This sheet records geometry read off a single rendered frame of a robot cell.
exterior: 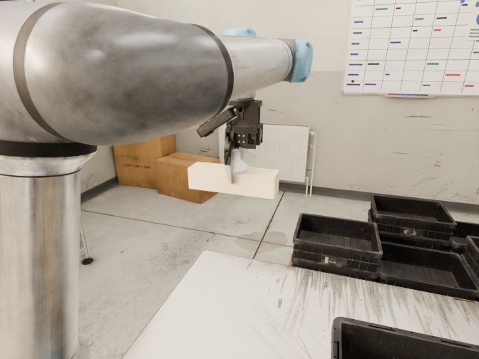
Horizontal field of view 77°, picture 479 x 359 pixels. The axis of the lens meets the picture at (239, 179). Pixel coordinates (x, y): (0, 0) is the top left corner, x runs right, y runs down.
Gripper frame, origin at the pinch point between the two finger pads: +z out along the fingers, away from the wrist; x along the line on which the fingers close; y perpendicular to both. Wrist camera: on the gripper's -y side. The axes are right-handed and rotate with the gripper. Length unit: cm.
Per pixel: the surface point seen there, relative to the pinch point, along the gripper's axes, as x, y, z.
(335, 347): -32.2, 29.1, 16.3
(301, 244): 53, 15, 52
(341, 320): -26.1, 30.0, 16.3
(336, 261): 54, 32, 58
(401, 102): 254, 82, 6
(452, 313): 11, 63, 39
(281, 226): 167, -12, 110
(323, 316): -2.0, 27.6, 39.3
